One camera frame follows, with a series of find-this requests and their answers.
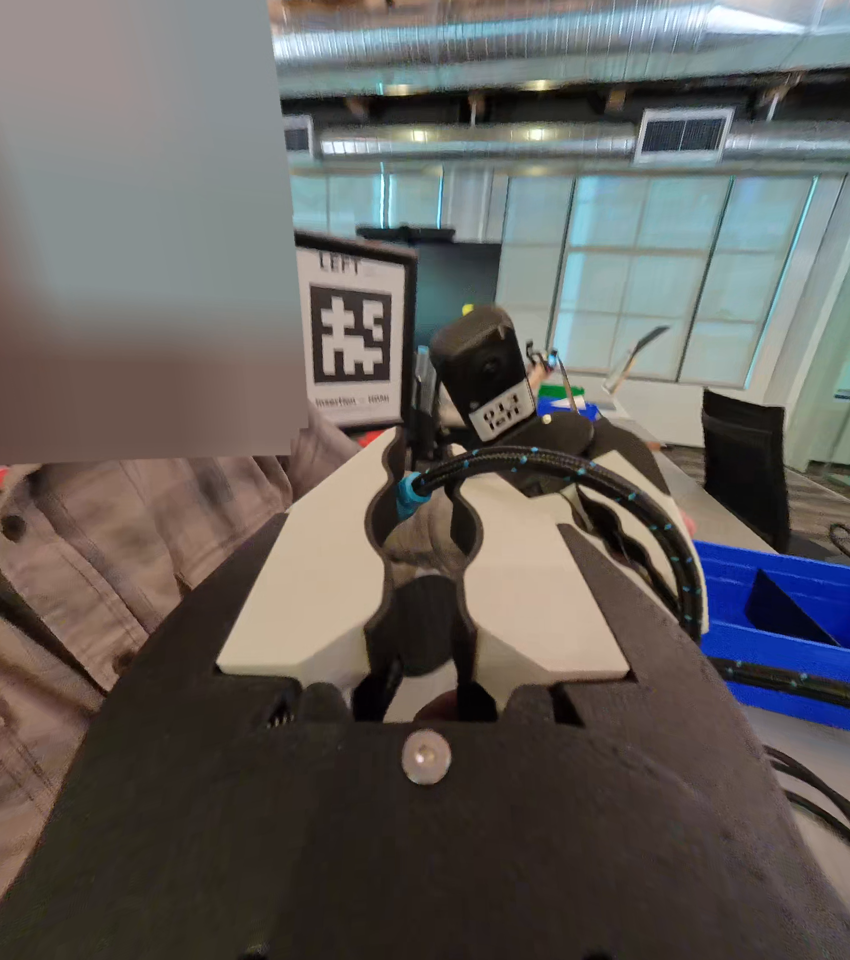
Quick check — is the silver ceiling duct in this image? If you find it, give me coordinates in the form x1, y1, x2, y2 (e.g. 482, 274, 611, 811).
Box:
313, 120, 850, 165
272, 0, 850, 70

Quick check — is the green box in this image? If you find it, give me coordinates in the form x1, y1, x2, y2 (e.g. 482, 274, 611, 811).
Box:
536, 392, 603, 423

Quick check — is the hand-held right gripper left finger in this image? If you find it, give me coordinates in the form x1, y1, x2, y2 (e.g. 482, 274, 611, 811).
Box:
215, 435, 403, 688

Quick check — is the white ceiling vent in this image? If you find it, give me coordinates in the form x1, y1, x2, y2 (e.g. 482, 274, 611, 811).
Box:
634, 107, 738, 165

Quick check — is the black desk lamp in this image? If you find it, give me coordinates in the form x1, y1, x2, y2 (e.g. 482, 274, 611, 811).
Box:
598, 326, 672, 400

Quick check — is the black blue-bin divider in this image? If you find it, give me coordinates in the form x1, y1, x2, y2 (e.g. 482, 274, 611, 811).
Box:
743, 567, 847, 651

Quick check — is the black cable with silver plugs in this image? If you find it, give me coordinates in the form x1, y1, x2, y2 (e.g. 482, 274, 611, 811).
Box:
763, 743, 850, 889

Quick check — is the person's plaid shirt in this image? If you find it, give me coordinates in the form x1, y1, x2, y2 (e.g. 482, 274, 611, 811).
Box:
0, 413, 384, 909

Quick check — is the blue plastic bin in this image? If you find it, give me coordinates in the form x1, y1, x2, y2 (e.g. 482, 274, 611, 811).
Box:
688, 537, 850, 745

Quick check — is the black monitor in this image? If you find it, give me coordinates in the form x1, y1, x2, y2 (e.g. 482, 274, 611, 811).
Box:
358, 225, 504, 361

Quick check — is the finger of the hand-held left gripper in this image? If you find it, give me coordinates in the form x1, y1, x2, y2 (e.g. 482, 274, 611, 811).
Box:
568, 428, 712, 642
388, 503, 471, 580

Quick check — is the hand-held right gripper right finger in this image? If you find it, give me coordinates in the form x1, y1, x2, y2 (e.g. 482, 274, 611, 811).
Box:
455, 477, 640, 691

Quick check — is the black high-back chair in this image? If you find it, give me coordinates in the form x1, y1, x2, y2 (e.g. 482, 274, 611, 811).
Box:
700, 387, 795, 559

